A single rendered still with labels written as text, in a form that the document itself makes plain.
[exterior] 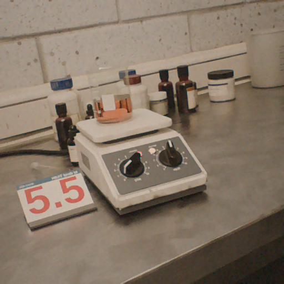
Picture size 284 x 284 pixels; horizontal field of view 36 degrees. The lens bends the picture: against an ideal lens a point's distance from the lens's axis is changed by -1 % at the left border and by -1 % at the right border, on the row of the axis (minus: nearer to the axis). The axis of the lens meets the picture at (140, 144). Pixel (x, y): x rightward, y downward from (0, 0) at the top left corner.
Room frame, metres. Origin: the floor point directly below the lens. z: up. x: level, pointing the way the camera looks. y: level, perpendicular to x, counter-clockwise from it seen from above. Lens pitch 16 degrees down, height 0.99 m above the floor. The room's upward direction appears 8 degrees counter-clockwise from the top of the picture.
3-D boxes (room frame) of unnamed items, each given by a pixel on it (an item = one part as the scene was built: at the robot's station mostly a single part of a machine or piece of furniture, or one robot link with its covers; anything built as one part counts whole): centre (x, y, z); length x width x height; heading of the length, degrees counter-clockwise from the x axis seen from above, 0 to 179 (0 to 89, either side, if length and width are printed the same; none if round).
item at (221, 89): (1.11, -0.23, 0.79); 0.07 x 0.07 x 0.07
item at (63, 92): (0.93, 0.15, 0.81); 0.07 x 0.07 x 0.13
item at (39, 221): (0.54, 0.12, 0.77); 0.09 x 0.06 x 0.04; 113
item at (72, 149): (0.75, 0.11, 0.78); 0.03 x 0.03 x 0.07
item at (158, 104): (1.03, -0.06, 0.78); 0.05 x 0.05 x 0.05
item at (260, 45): (1.22, -0.40, 0.82); 0.18 x 0.13 x 0.15; 126
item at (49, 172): (0.64, 0.14, 0.76); 0.06 x 0.06 x 0.02
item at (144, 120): (0.64, 0.02, 0.83); 0.12 x 0.12 x 0.01; 19
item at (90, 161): (0.62, 0.01, 0.79); 0.22 x 0.13 x 0.08; 19
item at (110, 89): (0.65, 0.04, 0.88); 0.07 x 0.06 x 0.08; 35
